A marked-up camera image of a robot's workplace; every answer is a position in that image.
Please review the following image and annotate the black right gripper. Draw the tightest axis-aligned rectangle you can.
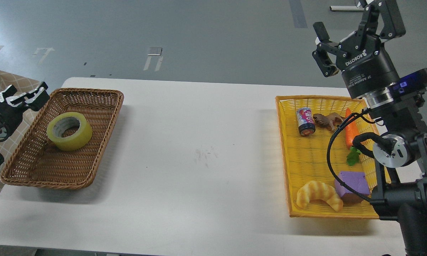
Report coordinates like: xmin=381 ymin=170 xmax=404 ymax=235
xmin=312 ymin=0 xmax=406 ymax=99

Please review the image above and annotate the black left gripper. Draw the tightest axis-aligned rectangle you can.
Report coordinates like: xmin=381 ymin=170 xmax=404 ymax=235
xmin=0 ymin=82 xmax=50 ymax=137

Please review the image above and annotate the yellow tape roll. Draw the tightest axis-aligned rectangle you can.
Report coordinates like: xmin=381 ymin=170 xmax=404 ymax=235
xmin=46 ymin=112 xmax=93 ymax=151

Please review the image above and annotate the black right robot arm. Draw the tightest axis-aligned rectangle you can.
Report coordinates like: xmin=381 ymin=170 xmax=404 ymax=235
xmin=312 ymin=0 xmax=427 ymax=256

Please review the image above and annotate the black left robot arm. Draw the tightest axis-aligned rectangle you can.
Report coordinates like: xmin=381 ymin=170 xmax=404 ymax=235
xmin=0 ymin=81 xmax=50 ymax=143

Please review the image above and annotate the white stand base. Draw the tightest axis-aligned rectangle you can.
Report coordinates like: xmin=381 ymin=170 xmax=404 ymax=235
xmin=329 ymin=5 xmax=364 ymax=11

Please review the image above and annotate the brown wicker basket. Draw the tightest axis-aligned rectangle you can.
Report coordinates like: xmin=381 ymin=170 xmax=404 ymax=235
xmin=0 ymin=88 xmax=124 ymax=190

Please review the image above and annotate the brown toy animal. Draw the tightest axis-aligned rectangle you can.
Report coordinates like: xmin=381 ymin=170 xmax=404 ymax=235
xmin=313 ymin=112 xmax=345 ymax=132

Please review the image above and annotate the orange toy carrot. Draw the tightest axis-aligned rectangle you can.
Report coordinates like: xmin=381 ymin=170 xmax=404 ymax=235
xmin=344 ymin=116 xmax=361 ymax=166

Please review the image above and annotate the small drink can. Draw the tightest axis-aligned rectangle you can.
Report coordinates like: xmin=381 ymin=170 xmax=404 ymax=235
xmin=295 ymin=107 xmax=316 ymax=136

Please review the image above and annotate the yellow plastic basket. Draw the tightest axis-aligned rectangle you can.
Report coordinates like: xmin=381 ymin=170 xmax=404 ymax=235
xmin=275 ymin=95 xmax=379 ymax=220

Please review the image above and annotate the purple foam cube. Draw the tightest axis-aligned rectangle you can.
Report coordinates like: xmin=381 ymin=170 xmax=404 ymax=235
xmin=334 ymin=171 xmax=371 ymax=204

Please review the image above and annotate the toy croissant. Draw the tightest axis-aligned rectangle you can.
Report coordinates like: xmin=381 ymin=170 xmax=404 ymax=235
xmin=296 ymin=180 xmax=344 ymax=212

